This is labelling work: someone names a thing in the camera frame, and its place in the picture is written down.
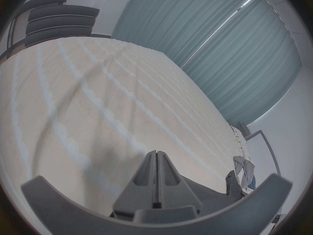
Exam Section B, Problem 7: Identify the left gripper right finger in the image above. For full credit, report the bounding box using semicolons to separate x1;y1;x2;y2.
156;150;202;220

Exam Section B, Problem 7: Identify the black chest of drawers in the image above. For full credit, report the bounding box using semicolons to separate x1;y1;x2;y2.
24;0;100;48

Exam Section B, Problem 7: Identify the black T-shirt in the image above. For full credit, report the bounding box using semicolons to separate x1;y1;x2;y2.
180;170;245;203

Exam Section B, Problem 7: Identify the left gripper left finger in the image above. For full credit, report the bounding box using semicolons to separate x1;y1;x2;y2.
112;150;157;220

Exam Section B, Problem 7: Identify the bed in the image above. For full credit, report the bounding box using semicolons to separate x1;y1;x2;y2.
0;36;281;231

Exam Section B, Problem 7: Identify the pile of clothes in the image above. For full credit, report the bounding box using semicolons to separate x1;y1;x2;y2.
232;155;257;190

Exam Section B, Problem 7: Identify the blue-green curtain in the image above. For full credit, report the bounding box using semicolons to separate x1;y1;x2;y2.
181;0;302;125
112;0;256;68

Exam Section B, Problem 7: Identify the grey bedside table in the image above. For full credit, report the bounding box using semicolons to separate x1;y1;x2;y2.
227;118;251;137

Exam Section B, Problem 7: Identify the white printed pillow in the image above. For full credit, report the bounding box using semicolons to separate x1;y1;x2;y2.
230;126;253;161

